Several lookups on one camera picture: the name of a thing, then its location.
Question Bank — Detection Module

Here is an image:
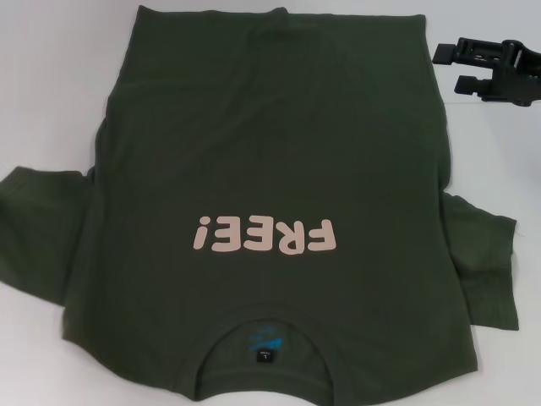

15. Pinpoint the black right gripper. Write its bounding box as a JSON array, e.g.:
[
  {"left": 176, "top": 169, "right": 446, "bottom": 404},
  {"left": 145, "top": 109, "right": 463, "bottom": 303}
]
[{"left": 432, "top": 36, "right": 541, "bottom": 108}]

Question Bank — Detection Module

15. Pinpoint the dark green FREE t-shirt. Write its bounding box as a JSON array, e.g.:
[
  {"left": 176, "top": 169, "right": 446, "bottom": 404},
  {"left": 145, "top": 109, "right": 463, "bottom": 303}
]
[{"left": 0, "top": 4, "right": 522, "bottom": 406}]

